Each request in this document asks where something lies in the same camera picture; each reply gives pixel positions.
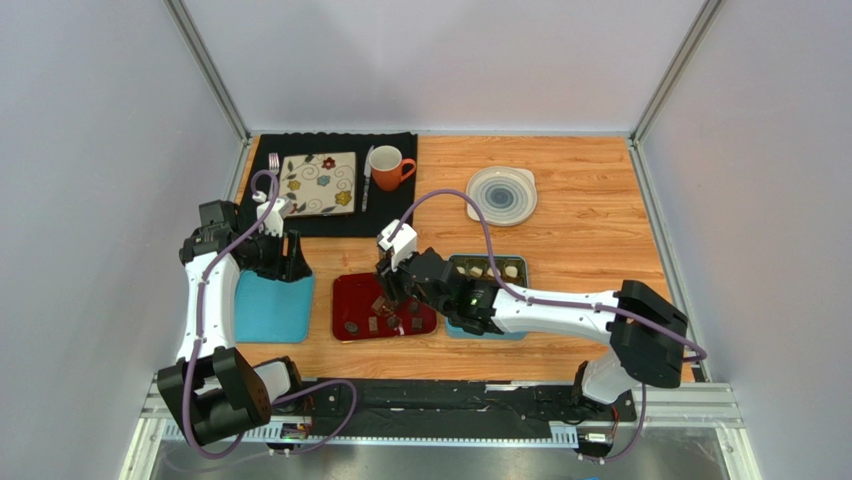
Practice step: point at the black placemat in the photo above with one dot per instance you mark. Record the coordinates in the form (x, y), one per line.
(383, 207)

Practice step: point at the orange mug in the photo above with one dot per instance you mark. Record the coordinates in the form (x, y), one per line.
(389, 167)

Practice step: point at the floral square plate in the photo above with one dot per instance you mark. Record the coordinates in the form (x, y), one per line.
(319, 184)

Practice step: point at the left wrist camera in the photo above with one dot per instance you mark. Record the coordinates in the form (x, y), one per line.
(276, 211)

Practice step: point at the red chocolate tray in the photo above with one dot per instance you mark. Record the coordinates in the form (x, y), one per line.
(352, 297)

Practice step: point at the blue tin lid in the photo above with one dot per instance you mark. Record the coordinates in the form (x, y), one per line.
(272, 311)

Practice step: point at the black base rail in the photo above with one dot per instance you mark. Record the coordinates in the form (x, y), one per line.
(437, 411)

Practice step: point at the round blue-white plate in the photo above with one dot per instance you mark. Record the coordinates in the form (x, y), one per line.
(506, 196)

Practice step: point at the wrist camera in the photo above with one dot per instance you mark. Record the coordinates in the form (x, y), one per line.
(396, 243)
(276, 211)

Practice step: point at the silver knife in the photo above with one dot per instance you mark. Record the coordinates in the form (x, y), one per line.
(367, 170)

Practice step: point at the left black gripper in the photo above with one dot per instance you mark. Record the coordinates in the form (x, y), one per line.
(290, 267)

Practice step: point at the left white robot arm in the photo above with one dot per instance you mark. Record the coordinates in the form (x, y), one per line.
(212, 391)

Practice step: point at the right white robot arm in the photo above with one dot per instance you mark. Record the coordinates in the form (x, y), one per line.
(640, 328)

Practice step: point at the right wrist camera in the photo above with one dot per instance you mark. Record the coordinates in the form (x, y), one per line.
(396, 243)

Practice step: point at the silver fork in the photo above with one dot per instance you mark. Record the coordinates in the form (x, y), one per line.
(274, 165)

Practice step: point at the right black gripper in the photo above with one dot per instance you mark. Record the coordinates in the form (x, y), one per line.
(392, 281)

